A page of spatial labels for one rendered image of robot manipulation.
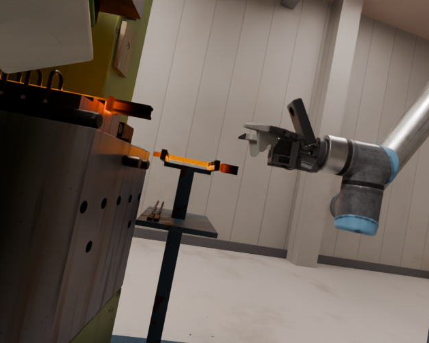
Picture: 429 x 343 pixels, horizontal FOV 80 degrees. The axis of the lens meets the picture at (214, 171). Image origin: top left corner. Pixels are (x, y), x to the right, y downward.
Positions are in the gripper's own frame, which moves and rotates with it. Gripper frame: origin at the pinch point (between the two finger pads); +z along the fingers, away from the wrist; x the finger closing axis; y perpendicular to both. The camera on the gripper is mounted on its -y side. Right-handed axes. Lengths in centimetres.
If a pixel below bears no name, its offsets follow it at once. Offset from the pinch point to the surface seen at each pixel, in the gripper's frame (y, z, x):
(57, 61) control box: 5.7, 19.8, -39.2
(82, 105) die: 3.9, 33.0, -11.3
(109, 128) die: 5.6, 33.0, 2.2
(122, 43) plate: -28, 45, 25
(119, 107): 0.4, 30.3, -0.6
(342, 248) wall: 74, -195, 322
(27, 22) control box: 6.1, 17.1, -46.3
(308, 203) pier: 19, -118, 276
